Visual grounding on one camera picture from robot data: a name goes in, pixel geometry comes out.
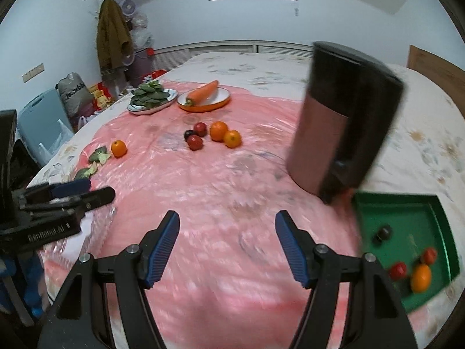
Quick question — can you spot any large orange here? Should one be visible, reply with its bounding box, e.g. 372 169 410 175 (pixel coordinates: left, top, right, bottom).
210 121 228 142
410 263 432 294

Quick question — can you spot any lone orange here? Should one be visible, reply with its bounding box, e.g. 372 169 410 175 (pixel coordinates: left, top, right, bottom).
110 140 128 159

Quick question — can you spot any dark plum back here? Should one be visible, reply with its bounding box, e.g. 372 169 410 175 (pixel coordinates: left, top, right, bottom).
184 130 196 141

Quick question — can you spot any red apple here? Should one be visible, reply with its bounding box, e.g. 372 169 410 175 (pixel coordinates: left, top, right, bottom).
388 261 408 282
186 135 203 151
193 122 208 138
421 247 437 266

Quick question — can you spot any small orange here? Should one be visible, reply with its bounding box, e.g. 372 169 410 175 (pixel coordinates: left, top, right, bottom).
223 130 242 149

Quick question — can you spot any bok choy leaf lower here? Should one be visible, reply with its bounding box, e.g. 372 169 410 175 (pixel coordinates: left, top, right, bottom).
74 162 98 180

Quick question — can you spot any bok choy leaf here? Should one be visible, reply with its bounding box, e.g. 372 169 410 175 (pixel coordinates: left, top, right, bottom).
88 146 111 165
74 162 98 180

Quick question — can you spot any clear glass square dish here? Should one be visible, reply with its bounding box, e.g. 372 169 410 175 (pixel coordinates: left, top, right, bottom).
42 205 117 269

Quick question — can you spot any bok choy leaf upper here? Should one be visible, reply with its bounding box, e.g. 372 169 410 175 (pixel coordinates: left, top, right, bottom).
88 146 111 165

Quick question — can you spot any light blue suitcase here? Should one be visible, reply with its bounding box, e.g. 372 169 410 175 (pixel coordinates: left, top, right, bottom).
17 89 74 167

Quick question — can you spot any green metal tray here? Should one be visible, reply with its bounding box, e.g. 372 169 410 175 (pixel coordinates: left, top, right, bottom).
352 192 459 313

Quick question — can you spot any grey printed bag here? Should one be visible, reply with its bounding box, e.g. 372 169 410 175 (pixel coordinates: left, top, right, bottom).
55 72 94 119

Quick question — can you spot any grey plate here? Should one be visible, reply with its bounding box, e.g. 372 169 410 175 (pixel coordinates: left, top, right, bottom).
127 89 178 116

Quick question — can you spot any pile of green leaves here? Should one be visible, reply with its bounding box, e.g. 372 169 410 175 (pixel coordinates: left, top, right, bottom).
130 80 169 109

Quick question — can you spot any pink plastic sheet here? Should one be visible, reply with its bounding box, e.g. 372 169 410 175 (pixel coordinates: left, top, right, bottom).
37 84 360 348

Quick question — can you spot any purple bin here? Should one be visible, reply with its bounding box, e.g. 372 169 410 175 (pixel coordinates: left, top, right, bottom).
128 48 155 87

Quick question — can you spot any orange carrot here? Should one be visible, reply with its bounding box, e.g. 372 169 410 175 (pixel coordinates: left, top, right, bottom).
185 80 219 106

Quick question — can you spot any olive green hanging coat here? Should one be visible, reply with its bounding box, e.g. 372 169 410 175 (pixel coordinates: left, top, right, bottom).
96 0 133 71

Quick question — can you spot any floral bed quilt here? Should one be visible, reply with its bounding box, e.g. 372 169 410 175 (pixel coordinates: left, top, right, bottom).
35 42 464 348

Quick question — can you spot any orange rimmed white plate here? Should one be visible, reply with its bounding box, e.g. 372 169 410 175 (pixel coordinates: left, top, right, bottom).
176 88 232 113

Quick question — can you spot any small white fan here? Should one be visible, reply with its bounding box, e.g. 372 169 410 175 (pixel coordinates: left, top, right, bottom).
119 0 137 18

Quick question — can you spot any black copper electric kettle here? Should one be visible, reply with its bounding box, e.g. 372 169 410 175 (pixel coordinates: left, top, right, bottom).
286 41 404 204

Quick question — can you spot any wooden headboard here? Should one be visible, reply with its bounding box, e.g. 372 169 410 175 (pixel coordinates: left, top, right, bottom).
407 45 465 115

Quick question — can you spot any wall switch panel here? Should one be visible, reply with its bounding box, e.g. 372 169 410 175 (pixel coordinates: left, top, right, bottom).
22 63 45 83

